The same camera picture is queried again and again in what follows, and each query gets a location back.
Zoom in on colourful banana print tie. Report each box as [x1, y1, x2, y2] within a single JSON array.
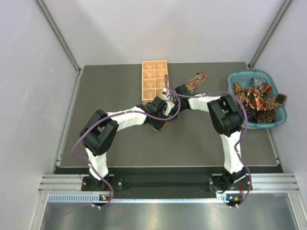
[[185, 71, 207, 93]]

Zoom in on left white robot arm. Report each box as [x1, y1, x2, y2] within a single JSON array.
[[80, 97, 178, 190]]

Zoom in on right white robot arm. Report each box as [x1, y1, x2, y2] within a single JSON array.
[[175, 85, 246, 193]]

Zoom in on wooden eight-compartment box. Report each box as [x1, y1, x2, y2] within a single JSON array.
[[142, 60, 168, 104]]

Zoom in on dark rolled tie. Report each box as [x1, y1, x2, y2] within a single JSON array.
[[245, 107, 257, 123]]

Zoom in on red floral tie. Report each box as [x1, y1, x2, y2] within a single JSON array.
[[246, 83, 272, 111]]

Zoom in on blue grey tie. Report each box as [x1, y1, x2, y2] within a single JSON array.
[[248, 78, 266, 89]]

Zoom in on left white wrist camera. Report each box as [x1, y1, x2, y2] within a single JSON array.
[[164, 100, 175, 116]]

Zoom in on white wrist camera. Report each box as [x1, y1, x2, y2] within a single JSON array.
[[161, 88, 172, 101], [164, 100, 175, 116]]

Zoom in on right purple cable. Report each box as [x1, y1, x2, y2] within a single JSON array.
[[164, 74, 252, 208]]

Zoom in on purple cable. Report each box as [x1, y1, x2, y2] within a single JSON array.
[[71, 97, 182, 208], [164, 74, 252, 208]]

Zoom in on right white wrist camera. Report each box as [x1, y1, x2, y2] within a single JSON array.
[[161, 88, 172, 101]]

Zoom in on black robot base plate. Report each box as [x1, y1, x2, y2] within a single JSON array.
[[82, 167, 250, 198]]

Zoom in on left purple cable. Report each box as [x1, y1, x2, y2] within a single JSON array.
[[71, 97, 182, 208]]

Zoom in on grey slotted cable duct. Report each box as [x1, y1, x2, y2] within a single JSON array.
[[48, 193, 239, 204]]

